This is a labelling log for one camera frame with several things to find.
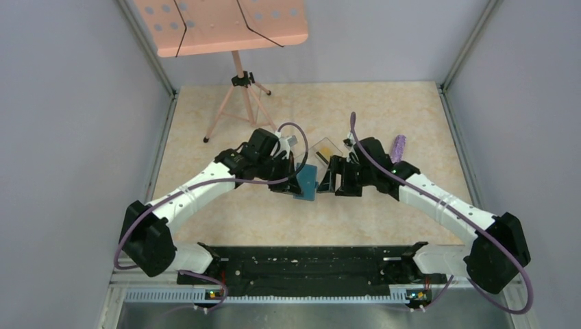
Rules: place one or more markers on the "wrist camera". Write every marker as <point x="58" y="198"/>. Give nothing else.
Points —
<point x="290" y="141"/>
<point x="349" y="141"/>

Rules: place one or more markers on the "pink music stand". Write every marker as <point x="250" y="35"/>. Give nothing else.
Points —
<point x="195" y="27"/>

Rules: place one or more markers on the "purple glitter cylinder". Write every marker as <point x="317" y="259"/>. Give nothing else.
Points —
<point x="397" y="149"/>

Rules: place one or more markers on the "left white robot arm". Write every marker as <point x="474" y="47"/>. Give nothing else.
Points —
<point x="148" y="234"/>

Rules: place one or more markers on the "blue card holder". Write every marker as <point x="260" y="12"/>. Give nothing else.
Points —
<point x="307" y="179"/>

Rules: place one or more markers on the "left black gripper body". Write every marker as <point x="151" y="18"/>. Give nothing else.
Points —
<point x="275" y="168"/>

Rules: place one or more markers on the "gold credit card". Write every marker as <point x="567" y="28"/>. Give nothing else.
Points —
<point x="324" y="154"/>

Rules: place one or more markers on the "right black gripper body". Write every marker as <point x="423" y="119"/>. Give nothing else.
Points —
<point x="351" y="178"/>

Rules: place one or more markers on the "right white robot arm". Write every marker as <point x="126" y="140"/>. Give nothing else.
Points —
<point x="490" y="243"/>

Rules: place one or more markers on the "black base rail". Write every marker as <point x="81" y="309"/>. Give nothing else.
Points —
<point x="339" y="271"/>

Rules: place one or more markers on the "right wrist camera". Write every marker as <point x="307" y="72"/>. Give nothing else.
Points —
<point x="349" y="141"/>

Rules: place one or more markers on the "clear plastic box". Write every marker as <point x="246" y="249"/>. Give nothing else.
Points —
<point x="314" y="160"/>

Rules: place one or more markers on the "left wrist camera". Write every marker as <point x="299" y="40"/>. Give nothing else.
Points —
<point x="290" y="141"/>

